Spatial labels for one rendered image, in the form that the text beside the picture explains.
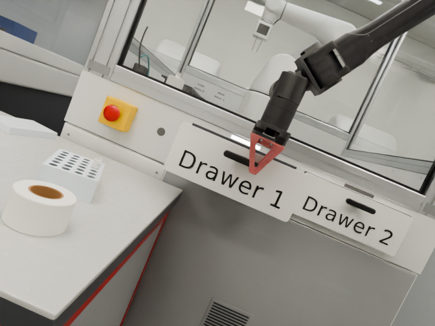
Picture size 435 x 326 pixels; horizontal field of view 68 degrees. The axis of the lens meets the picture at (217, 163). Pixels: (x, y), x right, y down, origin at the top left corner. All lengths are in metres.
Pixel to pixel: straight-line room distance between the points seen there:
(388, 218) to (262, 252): 0.33
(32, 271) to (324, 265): 0.73
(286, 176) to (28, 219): 0.48
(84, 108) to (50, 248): 0.59
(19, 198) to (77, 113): 0.56
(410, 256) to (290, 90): 0.57
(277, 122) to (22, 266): 0.46
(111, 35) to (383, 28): 0.63
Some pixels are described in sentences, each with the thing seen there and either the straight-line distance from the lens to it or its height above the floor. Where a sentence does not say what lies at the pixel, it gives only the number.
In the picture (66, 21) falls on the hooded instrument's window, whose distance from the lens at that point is 1.50.
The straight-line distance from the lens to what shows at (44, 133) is 0.87.
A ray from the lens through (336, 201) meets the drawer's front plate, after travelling 0.87.
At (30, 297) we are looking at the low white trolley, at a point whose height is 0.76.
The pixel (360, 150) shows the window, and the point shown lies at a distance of 0.91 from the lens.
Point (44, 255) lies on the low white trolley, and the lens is 0.39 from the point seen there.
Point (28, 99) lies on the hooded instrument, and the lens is 1.45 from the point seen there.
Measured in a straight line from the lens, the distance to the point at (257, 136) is 0.61.
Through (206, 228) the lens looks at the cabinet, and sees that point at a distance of 0.88.
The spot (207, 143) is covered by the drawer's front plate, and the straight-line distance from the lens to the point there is 0.68.
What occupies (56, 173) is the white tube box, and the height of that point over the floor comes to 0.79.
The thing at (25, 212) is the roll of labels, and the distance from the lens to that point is 0.41.
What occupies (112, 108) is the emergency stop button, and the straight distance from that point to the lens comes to 0.83.
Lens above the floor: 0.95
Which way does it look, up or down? 6 degrees down
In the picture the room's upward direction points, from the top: 23 degrees clockwise
